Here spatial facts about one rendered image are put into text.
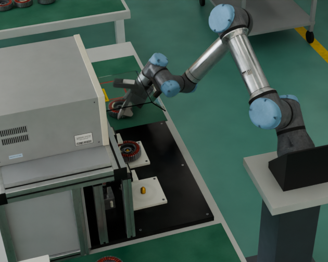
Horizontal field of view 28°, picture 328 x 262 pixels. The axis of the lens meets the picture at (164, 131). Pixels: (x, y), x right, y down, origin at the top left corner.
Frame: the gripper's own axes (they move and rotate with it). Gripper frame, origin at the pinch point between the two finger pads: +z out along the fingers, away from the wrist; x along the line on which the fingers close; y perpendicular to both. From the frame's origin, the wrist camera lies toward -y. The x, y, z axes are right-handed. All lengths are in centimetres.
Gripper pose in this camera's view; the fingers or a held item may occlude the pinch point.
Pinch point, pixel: (119, 109)
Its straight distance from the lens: 302.2
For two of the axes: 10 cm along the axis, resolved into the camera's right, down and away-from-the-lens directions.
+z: -5.0, 6.5, 5.7
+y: 8.6, 4.7, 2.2
